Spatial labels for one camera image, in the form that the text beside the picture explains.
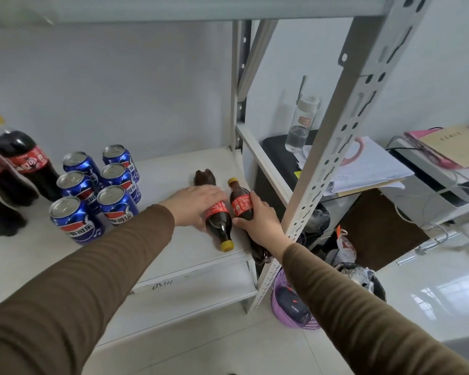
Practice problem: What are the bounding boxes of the white power strip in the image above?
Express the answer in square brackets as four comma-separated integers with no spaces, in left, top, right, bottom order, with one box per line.
[397,238,450,266]

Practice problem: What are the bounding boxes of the black plastic bag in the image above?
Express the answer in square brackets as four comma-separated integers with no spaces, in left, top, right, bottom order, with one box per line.
[297,209,331,246]

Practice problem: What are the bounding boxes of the brown paper envelope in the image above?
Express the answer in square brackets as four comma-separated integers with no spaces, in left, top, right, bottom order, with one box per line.
[418,126,469,168]

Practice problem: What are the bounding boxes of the purple plastic basket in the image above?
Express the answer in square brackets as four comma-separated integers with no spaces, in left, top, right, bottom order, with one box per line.
[271,268,321,330]

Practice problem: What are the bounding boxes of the clear water bottle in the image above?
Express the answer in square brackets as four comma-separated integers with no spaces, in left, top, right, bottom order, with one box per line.
[285,76,322,153]

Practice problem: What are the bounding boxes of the pink folders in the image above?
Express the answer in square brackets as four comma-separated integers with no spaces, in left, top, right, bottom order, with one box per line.
[404,127,469,170]

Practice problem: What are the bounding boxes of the person's right forearm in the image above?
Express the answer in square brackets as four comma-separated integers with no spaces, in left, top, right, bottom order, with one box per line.
[282,243,469,375]

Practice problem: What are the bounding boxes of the black pouch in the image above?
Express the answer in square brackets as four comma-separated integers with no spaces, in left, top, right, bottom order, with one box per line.
[275,285,311,324]

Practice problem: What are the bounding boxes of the large cola bottle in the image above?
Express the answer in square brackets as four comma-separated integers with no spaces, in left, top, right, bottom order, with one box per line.
[0,112,63,202]
[0,185,27,236]
[0,142,40,207]

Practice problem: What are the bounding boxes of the person's left forearm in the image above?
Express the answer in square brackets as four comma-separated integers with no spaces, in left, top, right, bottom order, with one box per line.
[0,204,175,375]

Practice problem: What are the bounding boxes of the white metal shelving rack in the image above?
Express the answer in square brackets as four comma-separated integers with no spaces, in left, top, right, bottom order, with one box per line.
[0,0,438,348]

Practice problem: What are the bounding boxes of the stack of white papers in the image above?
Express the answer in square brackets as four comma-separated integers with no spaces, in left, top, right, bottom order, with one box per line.
[297,136,415,196]

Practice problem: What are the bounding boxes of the person's right hand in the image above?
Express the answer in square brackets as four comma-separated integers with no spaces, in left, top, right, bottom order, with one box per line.
[232,191,294,263]

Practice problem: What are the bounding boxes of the black trash bin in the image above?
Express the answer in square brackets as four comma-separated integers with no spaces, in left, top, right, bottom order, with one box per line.
[334,262,387,303]

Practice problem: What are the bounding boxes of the black cabinet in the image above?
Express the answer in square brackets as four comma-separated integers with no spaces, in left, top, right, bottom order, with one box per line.
[254,130,360,250]

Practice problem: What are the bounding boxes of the pink round handle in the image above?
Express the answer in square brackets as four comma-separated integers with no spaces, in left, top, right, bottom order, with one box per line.
[339,137,366,166]

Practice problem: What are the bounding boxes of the group of blue soda cans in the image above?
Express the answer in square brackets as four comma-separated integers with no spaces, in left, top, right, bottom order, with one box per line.
[49,144,142,245]

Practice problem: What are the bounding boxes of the white cable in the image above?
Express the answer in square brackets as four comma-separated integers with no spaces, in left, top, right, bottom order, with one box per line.
[393,172,469,252]

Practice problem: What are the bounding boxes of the brown panel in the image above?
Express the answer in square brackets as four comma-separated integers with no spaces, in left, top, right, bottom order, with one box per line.
[338,189,430,272]

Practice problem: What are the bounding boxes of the person's left hand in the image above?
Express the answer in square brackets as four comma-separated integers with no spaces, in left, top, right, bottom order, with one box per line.
[159,184,228,232]

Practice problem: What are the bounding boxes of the small cola bottle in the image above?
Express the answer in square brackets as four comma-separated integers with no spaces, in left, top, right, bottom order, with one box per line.
[227,177,272,266]
[194,169,235,253]

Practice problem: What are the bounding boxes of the white printer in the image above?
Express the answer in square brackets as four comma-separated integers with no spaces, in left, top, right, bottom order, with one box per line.
[379,136,469,231]

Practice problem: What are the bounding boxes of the white and red plastic bag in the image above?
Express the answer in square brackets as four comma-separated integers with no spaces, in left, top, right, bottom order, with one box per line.
[328,226,357,266]

